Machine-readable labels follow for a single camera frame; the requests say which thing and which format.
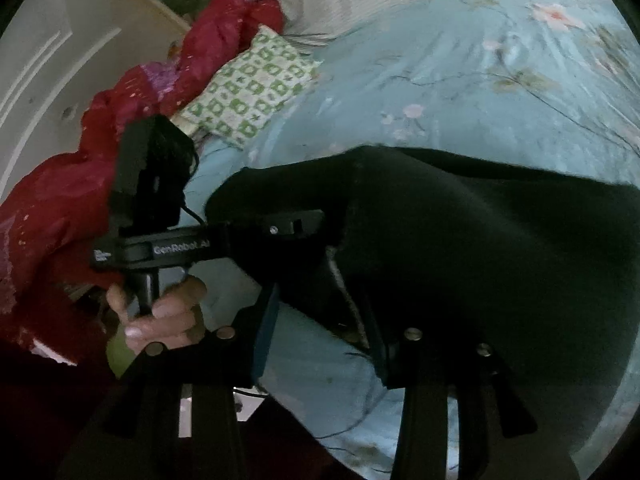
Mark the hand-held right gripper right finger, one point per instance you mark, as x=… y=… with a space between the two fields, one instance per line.
x=376 y=340

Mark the black pants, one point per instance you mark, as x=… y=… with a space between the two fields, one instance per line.
x=450 y=260

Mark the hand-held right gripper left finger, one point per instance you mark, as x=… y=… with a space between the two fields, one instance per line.
x=264 y=332

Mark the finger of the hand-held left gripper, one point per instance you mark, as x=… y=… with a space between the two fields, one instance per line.
x=287 y=225

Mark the person's left hand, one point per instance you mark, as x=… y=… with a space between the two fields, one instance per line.
x=162 y=317

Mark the green patterned pillow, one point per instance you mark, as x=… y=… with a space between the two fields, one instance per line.
x=250 y=95

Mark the red quilted blanket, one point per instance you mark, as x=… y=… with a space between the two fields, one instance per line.
x=75 y=185

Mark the light blue floral bedsheet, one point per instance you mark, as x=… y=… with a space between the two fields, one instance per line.
x=450 y=85

